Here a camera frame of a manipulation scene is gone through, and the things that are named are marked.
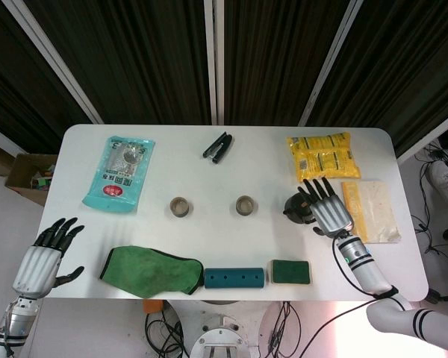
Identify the yellow snack bag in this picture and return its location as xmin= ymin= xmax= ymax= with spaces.
xmin=286 ymin=131 xmax=362 ymax=183

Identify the brown cardboard box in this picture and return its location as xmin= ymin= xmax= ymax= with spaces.
xmin=4 ymin=152 xmax=59 ymax=208

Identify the teal cleaning cloth package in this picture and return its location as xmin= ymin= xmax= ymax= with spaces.
xmin=81 ymin=135 xmax=157 ymax=216

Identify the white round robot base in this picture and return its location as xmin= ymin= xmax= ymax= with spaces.
xmin=188 ymin=315 xmax=249 ymax=358

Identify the dark slatted partition screen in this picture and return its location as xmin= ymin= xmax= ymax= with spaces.
xmin=10 ymin=0 xmax=218 ymax=126
xmin=0 ymin=0 xmax=98 ymax=154
xmin=212 ymin=0 xmax=365 ymax=127
xmin=298 ymin=0 xmax=448 ymax=161

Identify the green microfibre cloth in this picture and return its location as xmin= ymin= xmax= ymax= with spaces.
xmin=98 ymin=245 xmax=205 ymax=299

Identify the teal cylinder with holes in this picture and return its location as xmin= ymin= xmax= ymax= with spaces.
xmin=203 ymin=267 xmax=266 ymax=290

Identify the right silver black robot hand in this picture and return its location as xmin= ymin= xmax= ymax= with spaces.
xmin=296 ymin=177 xmax=355 ymax=238

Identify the white rounded floor device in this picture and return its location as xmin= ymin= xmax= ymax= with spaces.
xmin=429 ymin=160 xmax=448 ymax=210

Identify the black teapot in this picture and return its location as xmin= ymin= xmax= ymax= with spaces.
xmin=282 ymin=192 xmax=320 ymax=224

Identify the yellow beige flat packet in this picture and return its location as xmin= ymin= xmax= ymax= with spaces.
xmin=340 ymin=179 xmax=403 ymax=244

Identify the dark cup beige inside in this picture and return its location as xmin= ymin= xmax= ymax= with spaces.
xmin=169 ymin=196 xmax=194 ymax=219
xmin=235 ymin=195 xmax=259 ymax=217

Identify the black stapler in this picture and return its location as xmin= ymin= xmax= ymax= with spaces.
xmin=202 ymin=134 xmax=234 ymax=164

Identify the green yellow scrub sponge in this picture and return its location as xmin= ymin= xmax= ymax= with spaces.
xmin=269 ymin=260 xmax=313 ymax=285

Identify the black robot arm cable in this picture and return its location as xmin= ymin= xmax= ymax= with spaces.
xmin=301 ymin=234 xmax=400 ymax=358

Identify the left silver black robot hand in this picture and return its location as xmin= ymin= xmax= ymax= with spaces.
xmin=11 ymin=217 xmax=85 ymax=300

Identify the black floor cable bundle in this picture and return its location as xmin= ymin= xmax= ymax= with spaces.
xmin=267 ymin=301 xmax=303 ymax=358
xmin=144 ymin=312 xmax=184 ymax=358

